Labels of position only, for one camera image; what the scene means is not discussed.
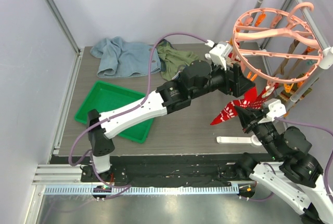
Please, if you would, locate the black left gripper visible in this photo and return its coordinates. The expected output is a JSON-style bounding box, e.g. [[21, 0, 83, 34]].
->
[[189, 57, 254, 99]]

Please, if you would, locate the red snowflake sock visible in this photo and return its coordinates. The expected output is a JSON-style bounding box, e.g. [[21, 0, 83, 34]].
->
[[210, 87, 257, 125], [248, 82, 279, 109]]

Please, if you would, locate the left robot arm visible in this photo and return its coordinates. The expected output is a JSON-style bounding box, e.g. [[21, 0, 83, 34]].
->
[[87, 60, 255, 182]]

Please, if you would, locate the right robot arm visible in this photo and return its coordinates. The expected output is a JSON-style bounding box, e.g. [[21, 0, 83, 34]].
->
[[234, 107, 332, 223]]

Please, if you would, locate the pink round clip hanger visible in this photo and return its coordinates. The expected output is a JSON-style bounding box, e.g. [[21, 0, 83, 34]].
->
[[232, 2, 324, 86]]

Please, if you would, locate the olive orange sock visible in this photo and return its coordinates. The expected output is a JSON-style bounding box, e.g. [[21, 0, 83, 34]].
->
[[279, 73, 319, 105]]

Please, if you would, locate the olive green printed shirt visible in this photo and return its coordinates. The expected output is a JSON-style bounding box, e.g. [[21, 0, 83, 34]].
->
[[156, 39, 201, 81]]

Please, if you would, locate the grey drying rack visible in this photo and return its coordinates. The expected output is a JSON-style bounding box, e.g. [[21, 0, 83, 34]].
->
[[204, 0, 333, 148]]

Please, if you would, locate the light blue denim garment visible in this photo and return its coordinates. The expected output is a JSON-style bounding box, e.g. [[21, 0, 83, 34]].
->
[[90, 36, 161, 78]]

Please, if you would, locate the green plastic tray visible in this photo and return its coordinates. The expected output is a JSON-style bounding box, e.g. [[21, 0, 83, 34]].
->
[[74, 81, 153, 143]]

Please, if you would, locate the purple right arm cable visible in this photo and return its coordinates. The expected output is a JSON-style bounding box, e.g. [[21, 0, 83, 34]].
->
[[246, 116, 333, 203]]

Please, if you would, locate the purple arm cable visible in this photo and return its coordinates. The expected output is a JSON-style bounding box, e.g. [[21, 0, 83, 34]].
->
[[246, 116, 333, 203], [68, 32, 213, 199]]

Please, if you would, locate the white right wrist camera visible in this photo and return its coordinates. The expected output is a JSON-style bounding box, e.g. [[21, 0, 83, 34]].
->
[[263, 98, 287, 122]]

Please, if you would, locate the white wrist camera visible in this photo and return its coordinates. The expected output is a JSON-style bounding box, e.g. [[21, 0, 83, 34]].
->
[[205, 40, 233, 71], [263, 98, 287, 122]]

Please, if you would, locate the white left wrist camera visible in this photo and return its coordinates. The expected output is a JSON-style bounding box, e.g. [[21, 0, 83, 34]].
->
[[205, 40, 233, 71]]

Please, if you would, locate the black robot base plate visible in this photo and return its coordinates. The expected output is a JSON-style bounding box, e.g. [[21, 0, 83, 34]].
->
[[50, 153, 287, 187]]

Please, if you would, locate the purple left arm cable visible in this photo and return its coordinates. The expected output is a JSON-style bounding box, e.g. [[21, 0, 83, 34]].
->
[[68, 32, 213, 199]]

